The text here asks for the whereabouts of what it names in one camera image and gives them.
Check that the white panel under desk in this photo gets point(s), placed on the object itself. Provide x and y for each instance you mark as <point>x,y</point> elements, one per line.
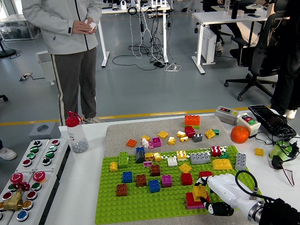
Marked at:
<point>208,47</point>

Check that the upturned magenta brick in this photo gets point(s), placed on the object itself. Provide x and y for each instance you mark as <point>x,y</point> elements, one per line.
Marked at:
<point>156,142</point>

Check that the black fan stand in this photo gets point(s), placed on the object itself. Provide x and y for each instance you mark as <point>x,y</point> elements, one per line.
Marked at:
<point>5,52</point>

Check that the magenta square brick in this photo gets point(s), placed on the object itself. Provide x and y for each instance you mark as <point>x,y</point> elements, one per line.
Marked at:
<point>167,181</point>

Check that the dark red square brick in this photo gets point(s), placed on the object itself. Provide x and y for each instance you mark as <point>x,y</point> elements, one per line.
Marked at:
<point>189,131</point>

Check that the grey switch box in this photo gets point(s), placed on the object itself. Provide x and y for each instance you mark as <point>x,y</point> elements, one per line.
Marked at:
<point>226,115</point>

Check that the white desk camera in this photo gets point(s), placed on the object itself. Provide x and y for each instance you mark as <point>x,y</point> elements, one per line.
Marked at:
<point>123,5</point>

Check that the long orange brick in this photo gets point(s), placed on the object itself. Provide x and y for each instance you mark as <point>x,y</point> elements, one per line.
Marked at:
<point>192,120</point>

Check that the grey block with round hole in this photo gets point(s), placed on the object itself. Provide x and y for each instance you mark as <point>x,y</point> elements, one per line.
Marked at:
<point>50,133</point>

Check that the yellow curved long brick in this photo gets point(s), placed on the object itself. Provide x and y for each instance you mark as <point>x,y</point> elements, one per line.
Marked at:
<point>222,164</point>

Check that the long red brick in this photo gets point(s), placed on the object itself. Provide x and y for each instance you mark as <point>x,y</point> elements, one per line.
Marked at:
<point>189,200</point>

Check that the black phone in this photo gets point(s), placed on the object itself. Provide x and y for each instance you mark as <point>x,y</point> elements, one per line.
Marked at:
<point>253,15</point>

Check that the person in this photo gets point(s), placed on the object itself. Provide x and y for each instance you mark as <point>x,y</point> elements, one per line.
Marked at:
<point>234,27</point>
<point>70,37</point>
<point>289,70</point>
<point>7,154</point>

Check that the grey four-button control box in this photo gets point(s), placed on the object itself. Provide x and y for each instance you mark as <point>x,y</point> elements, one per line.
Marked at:
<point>58,154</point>
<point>23,167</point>

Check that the flat yellow square brick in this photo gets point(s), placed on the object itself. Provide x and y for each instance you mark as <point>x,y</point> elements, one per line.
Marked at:
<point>163,134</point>
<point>185,168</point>
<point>210,133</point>

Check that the flat pink brick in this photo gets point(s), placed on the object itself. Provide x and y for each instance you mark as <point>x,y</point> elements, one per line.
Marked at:
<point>147,164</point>

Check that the blue square brick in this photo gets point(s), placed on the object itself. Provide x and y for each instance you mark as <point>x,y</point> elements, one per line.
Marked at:
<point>140,149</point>
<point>154,186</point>
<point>127,177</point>

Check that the clear bottle with red cap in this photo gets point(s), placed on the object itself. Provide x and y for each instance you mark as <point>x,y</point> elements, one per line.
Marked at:
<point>76,136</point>

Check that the flat white brick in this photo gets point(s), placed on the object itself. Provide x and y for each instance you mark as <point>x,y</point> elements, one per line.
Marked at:
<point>173,162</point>

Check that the yellow and white brick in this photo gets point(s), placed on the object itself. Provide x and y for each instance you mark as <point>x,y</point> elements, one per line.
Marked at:
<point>182,155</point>

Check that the large yellow square brick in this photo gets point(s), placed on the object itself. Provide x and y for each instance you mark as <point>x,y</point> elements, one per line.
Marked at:
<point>199,193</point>

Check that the brown square brick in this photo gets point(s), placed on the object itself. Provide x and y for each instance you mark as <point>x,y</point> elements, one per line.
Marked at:
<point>141,180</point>
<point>122,190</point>
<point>155,170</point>

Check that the dark grey slope brick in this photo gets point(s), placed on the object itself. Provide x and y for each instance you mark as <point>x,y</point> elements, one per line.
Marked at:
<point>140,157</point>

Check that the red brick with white studs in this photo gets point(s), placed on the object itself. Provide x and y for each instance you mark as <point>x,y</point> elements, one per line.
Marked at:
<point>216,152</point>

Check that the small orange brick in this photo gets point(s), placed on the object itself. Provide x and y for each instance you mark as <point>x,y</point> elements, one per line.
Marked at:
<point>131,143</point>

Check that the white red-green switch box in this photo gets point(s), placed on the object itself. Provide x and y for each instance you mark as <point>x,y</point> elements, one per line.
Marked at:
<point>248,120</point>

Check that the grey felt mat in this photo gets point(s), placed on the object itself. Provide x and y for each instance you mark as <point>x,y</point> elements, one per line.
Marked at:
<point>131,127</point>

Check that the black power strip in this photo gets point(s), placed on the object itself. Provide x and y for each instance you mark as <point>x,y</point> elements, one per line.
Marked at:
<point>159,65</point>

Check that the green studded baseplate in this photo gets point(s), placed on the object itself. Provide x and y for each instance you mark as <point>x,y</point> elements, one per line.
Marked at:
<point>110,206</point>

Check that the orange fruit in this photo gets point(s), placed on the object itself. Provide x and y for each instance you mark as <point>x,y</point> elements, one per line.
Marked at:
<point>239,135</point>

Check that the long lime green brick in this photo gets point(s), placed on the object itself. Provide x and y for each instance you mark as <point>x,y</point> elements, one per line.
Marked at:
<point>192,127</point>

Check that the black chair caster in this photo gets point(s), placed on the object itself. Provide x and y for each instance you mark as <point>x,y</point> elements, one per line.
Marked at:
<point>4,98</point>

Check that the white office desk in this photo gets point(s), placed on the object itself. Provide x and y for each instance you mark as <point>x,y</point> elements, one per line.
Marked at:
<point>222,16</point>

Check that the white panel heater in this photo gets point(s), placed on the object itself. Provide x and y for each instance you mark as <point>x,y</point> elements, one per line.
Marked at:
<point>44,65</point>

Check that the grey floor socket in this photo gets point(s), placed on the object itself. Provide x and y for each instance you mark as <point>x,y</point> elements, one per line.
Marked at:
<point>25,77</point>

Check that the small white brick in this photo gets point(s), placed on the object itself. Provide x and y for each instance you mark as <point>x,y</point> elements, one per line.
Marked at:
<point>145,143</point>

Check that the grey box with mushroom button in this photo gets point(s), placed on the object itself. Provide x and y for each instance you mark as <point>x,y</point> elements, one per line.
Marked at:
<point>4,185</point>
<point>44,189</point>

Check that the black keyboard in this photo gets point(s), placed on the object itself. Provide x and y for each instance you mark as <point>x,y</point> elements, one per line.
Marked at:
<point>269,119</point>

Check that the red rounded brick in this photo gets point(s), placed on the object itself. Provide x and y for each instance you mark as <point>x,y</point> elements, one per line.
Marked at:
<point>205,174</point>

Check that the black bottle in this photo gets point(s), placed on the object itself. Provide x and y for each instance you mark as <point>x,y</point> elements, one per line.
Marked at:
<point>234,10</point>

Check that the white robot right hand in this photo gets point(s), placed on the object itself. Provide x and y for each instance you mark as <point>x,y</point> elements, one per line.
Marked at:
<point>225,187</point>

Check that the long grey brick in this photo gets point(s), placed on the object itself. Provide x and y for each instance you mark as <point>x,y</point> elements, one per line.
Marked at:
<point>200,159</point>

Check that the transparent storage case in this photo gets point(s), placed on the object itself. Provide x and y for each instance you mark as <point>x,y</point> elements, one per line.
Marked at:
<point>16,27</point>

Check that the grey brick with white studs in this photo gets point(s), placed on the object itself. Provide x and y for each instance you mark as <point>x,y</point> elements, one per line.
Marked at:
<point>197,137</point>

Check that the black mesh office chair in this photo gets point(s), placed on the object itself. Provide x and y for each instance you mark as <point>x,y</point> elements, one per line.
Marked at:
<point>257,58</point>

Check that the long magenta brick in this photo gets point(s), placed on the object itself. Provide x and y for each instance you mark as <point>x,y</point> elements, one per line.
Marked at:
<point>192,207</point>

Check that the person's hand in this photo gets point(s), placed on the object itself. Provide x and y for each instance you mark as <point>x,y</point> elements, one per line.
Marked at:
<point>79,27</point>
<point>90,20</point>

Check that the pale yellow small brick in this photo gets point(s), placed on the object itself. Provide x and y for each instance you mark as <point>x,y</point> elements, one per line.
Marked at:
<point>181,134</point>

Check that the small dark green brick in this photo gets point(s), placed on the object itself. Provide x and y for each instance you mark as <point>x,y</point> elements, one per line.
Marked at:
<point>224,155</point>

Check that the small pink brick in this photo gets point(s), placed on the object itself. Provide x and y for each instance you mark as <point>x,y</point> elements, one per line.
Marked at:
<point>150,145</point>

